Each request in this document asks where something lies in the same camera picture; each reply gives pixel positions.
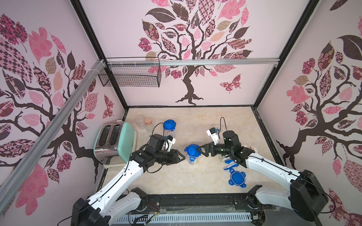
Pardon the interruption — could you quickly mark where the blue lid container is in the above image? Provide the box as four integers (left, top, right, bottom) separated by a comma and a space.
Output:
184, 144, 201, 165
163, 119, 176, 138

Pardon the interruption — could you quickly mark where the white slotted cable duct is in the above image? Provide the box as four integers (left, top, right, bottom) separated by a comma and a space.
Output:
113, 212, 253, 226

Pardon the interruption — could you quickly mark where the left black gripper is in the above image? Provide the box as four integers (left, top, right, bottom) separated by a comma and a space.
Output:
154, 149, 184, 166

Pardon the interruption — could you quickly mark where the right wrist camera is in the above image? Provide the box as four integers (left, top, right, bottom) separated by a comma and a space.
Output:
206, 127, 220, 145

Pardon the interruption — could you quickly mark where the clear glass tumbler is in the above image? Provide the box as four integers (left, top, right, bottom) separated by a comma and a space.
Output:
134, 115, 146, 130

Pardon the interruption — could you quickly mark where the left aluminium rail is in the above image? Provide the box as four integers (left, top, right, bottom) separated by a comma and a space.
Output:
1, 59, 107, 213

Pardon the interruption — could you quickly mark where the aluminium rail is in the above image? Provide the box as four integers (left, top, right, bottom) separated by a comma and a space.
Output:
107, 57, 280, 66
1, 59, 107, 213

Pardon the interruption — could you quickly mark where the black wire basket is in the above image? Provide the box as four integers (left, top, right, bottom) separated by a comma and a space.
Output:
98, 56, 162, 88

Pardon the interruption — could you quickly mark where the detached blue container lid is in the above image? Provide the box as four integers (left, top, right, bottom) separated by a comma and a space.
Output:
228, 168, 247, 188

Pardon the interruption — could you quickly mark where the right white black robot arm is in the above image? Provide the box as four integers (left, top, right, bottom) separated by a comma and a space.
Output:
197, 131, 329, 222

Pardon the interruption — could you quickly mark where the black base frame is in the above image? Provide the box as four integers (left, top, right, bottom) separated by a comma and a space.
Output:
126, 193, 272, 226

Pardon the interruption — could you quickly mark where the mint chrome toaster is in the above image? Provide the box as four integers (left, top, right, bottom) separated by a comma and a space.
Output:
93, 121, 137, 165

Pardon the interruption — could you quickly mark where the blue toothbrush case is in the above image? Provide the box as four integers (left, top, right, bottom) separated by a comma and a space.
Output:
223, 160, 239, 170

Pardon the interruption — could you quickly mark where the back aluminium rail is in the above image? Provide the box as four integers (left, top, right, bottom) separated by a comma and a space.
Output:
107, 57, 280, 66

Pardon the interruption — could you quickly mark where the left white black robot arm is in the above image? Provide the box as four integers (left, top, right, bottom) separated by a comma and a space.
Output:
70, 134, 185, 226

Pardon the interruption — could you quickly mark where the small bottle cork lid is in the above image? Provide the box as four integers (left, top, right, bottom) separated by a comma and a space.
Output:
144, 118, 152, 126

